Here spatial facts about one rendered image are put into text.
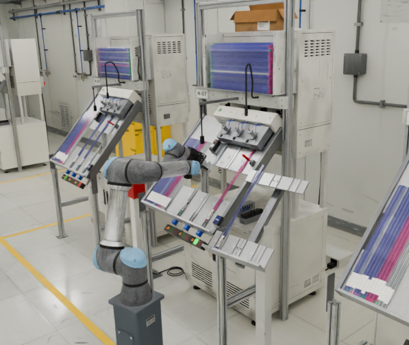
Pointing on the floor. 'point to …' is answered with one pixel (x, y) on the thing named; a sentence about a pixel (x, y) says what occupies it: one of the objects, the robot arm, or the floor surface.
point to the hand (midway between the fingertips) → (207, 171)
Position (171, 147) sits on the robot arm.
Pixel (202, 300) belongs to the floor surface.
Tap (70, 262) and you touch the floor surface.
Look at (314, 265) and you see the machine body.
